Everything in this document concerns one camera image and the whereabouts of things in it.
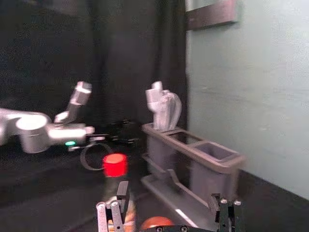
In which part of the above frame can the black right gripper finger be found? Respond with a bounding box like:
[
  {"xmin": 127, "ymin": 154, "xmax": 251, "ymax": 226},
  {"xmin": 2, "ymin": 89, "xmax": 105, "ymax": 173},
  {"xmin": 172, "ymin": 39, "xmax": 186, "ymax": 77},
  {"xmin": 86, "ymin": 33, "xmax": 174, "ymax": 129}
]
[{"xmin": 210, "ymin": 193, "xmax": 243, "ymax": 232}]

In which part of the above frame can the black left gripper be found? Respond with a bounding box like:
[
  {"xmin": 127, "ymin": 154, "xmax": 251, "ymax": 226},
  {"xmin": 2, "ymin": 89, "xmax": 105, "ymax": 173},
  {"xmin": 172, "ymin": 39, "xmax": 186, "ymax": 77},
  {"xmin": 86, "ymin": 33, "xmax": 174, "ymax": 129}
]
[{"xmin": 86, "ymin": 121, "xmax": 141, "ymax": 232}]

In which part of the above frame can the red cylindrical cup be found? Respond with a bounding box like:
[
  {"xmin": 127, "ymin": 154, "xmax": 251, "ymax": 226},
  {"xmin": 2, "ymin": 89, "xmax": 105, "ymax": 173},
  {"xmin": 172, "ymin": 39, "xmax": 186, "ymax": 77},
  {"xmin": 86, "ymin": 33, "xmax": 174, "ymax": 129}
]
[{"xmin": 103, "ymin": 153, "xmax": 128, "ymax": 177}]

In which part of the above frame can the orange round object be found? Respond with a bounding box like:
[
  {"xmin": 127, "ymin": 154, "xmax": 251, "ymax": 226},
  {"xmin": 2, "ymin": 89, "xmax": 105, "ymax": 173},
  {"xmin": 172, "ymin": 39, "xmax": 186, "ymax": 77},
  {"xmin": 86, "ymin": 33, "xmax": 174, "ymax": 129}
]
[{"xmin": 140, "ymin": 216, "xmax": 173, "ymax": 231}]

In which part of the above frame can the grey compartment organizer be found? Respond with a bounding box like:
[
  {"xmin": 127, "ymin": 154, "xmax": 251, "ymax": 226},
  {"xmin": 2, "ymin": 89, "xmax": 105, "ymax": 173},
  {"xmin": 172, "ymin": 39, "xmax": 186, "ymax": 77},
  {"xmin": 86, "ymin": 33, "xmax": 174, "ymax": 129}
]
[{"xmin": 141, "ymin": 122, "xmax": 246, "ymax": 195}]

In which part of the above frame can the grey base tray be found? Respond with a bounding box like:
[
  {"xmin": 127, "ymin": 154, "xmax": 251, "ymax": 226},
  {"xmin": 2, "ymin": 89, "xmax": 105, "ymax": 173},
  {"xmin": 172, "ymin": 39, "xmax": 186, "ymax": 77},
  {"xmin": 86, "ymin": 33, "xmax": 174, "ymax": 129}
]
[{"xmin": 140, "ymin": 169, "xmax": 218, "ymax": 231}]

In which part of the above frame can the black table cloth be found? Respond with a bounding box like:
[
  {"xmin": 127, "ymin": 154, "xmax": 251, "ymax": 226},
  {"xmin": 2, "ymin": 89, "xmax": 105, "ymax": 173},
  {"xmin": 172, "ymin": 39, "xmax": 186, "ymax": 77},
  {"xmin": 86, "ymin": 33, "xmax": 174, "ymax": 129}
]
[{"xmin": 0, "ymin": 145, "xmax": 309, "ymax": 232}]

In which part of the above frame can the white charger adapter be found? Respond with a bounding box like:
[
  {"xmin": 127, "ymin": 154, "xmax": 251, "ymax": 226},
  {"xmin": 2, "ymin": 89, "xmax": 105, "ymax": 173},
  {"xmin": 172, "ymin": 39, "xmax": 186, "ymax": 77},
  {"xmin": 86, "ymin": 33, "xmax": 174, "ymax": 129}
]
[{"xmin": 145, "ymin": 81, "xmax": 167, "ymax": 129}]

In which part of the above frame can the black curtain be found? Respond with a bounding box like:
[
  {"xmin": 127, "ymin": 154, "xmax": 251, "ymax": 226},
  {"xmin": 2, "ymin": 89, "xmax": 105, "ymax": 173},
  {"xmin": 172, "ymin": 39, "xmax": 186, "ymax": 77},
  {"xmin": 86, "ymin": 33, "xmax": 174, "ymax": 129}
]
[{"xmin": 0, "ymin": 0, "xmax": 188, "ymax": 155}]

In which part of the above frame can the thin dark gripper cable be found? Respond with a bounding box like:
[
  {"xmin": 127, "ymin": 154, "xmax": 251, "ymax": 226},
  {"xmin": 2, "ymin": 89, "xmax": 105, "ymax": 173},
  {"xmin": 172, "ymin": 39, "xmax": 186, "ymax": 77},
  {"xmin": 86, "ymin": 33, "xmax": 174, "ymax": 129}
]
[{"xmin": 80, "ymin": 143, "xmax": 110, "ymax": 171}]

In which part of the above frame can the white coiled cable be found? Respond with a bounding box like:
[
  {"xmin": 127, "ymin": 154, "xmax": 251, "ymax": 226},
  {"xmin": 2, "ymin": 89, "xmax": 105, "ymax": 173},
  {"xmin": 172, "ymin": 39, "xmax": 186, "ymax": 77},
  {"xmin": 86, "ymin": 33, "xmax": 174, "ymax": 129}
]
[{"xmin": 162, "ymin": 89, "xmax": 183, "ymax": 129}]

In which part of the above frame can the dark wall frame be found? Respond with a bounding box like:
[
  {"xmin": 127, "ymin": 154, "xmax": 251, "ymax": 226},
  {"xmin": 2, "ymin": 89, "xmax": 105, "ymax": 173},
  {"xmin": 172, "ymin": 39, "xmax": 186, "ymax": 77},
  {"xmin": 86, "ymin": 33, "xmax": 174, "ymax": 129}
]
[{"xmin": 185, "ymin": 0, "xmax": 240, "ymax": 31}]

